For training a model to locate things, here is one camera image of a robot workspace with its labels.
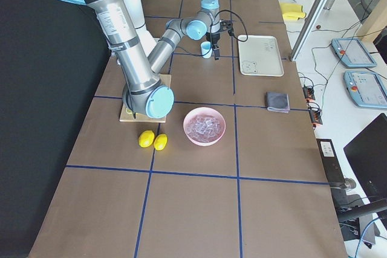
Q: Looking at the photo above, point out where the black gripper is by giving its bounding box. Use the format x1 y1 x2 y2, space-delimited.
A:
206 32 221 60

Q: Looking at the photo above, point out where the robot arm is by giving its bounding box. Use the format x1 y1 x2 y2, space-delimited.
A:
60 0 220 118

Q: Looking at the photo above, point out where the light blue plastic cup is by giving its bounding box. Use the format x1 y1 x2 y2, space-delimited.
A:
200 41 212 59

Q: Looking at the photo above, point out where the pile of clear ice cubes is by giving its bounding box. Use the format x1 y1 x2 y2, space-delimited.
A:
186 115 224 143

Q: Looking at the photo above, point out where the cream bear serving tray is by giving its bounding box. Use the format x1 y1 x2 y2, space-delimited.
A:
238 34 284 77

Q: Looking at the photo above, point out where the pink bowl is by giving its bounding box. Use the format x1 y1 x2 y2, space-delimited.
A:
183 107 226 146

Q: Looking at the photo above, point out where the folded grey cloth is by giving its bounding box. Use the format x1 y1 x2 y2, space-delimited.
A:
265 92 290 113

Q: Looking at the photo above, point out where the yellow cloth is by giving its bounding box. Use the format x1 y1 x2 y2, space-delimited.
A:
279 2 307 21

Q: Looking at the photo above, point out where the black power strip left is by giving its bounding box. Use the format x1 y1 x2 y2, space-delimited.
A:
302 86 315 102

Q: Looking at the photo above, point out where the black power strip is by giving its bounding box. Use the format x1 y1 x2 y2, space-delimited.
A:
307 102 323 128
302 86 315 102

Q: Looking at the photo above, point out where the whole lemon lower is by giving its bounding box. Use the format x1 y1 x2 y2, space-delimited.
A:
154 134 168 151

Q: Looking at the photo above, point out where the whole lemon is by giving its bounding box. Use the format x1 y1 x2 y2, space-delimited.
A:
138 130 155 148
154 134 168 151

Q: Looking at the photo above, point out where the wooden cutting board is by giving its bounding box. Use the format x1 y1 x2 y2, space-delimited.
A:
119 74 172 123

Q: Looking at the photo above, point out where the whole lemon upper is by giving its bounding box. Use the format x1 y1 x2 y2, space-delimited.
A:
138 130 155 148

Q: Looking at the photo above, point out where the black power strip right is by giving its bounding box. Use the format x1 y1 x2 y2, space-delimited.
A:
307 102 323 128

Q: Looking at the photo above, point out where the blue teach pendant upper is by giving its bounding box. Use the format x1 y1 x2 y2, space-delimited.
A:
331 37 377 68

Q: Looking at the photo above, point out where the blue teach pendant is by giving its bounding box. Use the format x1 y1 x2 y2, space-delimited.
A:
331 37 377 68
343 71 386 109

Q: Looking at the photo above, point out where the blue teach pendant lower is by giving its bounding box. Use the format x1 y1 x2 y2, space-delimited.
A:
343 71 386 109

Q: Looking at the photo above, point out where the black box with label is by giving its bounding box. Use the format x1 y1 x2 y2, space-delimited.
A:
316 138 345 187

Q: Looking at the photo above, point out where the black monitor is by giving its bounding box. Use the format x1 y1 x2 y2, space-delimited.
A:
344 113 387 201

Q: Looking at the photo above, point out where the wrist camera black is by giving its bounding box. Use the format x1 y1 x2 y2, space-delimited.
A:
219 20 234 37

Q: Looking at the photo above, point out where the aluminium frame post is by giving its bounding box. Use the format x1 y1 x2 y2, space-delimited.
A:
290 0 328 61

